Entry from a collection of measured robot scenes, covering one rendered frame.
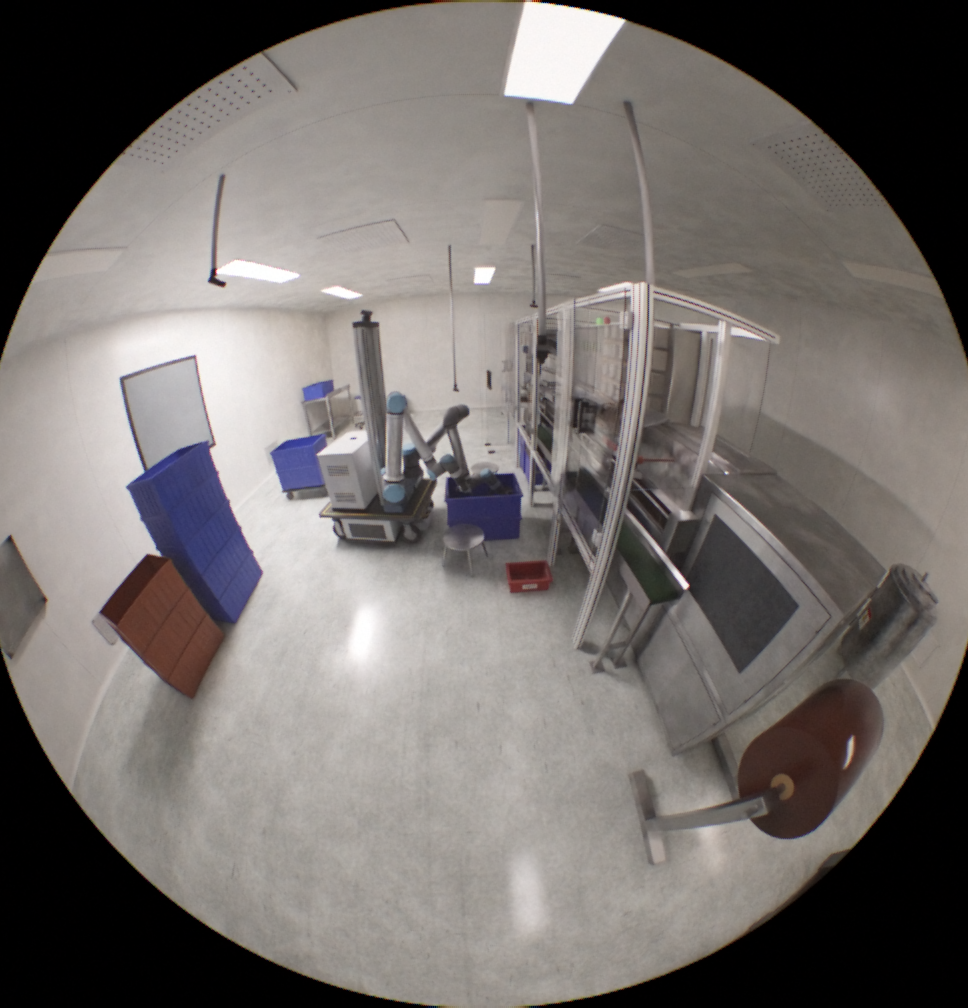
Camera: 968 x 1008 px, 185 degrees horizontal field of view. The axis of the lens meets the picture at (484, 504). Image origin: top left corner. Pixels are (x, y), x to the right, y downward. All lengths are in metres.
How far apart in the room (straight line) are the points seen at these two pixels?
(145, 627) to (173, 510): 0.74
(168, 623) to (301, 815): 1.33
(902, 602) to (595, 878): 2.12
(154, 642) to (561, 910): 2.42
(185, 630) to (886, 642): 4.32
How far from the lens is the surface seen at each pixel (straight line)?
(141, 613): 2.17
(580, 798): 1.60
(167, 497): 2.19
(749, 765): 1.16
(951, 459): 3.84
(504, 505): 2.32
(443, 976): 1.84
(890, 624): 2.47
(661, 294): 1.10
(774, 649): 1.06
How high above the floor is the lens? 1.55
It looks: 31 degrees down
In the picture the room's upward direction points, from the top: 2 degrees counter-clockwise
